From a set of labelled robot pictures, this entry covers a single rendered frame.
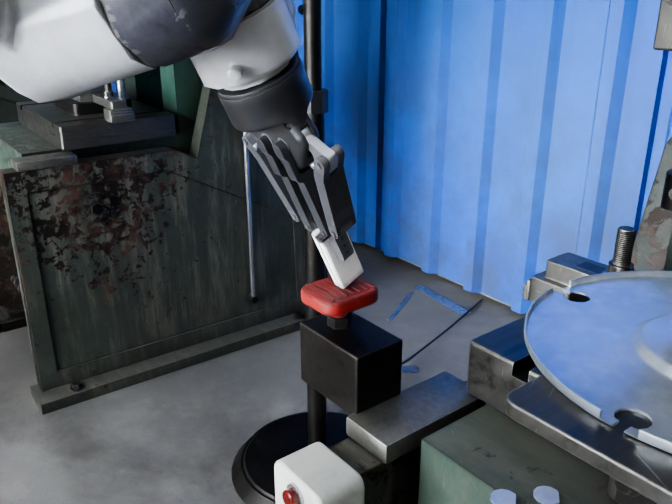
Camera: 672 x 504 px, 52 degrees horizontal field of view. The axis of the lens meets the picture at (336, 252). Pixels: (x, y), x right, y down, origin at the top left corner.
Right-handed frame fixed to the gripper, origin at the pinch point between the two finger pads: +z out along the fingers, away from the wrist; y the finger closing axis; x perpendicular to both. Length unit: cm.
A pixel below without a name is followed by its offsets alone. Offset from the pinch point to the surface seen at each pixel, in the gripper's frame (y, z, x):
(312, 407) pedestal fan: -53, 70, 5
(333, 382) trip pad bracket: 2.9, 10.0, -7.9
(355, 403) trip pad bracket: 6.4, 10.6, -8.2
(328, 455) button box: 8.3, 10.9, -13.7
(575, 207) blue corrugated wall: -58, 91, 106
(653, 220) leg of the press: 8.4, 23.5, 40.0
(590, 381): 28.9, -0.1, -0.9
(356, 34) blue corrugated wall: -157, 51, 123
